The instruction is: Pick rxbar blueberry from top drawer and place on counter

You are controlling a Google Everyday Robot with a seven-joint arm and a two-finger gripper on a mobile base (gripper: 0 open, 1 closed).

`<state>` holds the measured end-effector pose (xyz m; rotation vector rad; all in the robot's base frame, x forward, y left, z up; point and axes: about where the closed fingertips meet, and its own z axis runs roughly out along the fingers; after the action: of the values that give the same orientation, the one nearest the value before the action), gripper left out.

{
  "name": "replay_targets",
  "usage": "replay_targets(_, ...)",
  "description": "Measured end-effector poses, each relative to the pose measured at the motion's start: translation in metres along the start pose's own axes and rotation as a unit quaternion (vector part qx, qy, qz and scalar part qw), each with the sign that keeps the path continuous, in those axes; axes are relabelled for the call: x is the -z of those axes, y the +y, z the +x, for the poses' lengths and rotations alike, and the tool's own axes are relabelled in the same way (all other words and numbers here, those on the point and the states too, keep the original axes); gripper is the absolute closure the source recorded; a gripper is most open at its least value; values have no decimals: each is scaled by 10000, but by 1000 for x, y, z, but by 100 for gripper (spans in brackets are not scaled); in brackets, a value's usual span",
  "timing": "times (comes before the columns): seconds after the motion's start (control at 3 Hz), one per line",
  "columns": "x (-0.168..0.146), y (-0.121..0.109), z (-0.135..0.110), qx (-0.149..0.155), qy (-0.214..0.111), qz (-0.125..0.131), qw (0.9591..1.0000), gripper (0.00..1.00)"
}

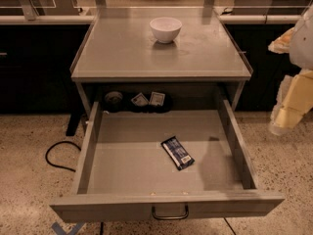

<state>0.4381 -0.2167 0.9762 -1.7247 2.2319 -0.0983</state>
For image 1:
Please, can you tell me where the blue rxbar blueberry wrapper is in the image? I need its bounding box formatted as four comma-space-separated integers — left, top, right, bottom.
161, 136, 195, 170

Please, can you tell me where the grey counter cabinet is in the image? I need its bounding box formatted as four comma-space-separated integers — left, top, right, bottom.
71, 7, 251, 114

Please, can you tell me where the black metal drawer handle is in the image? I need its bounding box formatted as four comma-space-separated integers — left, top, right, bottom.
152, 205, 189, 221

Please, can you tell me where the black floor cable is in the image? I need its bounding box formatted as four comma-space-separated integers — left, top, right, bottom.
44, 140, 82, 173

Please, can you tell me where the grey open top drawer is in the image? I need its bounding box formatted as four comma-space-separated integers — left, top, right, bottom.
50, 97, 284, 222

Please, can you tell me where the long white shelf rail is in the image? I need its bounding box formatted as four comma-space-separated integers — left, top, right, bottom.
0, 15, 300, 25

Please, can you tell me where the black cabinet leg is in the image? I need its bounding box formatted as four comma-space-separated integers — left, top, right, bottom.
66, 107, 83, 136

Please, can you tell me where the white tag card right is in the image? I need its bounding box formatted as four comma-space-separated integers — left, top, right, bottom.
150, 92, 165, 107

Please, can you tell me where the white ceramic bowl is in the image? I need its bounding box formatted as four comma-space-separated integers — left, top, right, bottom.
150, 17, 182, 43

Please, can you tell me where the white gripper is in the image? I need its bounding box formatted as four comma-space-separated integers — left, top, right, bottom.
268, 6, 313, 135

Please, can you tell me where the white tag card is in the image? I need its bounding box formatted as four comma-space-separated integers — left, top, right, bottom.
131, 93, 149, 107
150, 92, 165, 107

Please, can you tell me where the white tag card left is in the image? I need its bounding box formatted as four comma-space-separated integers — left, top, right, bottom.
131, 93, 149, 107

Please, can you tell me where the round dark device with label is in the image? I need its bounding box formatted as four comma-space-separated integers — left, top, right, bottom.
105, 91, 123, 113

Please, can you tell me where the blue tape floor marker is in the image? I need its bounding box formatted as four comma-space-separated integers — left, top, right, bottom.
51, 222, 84, 235

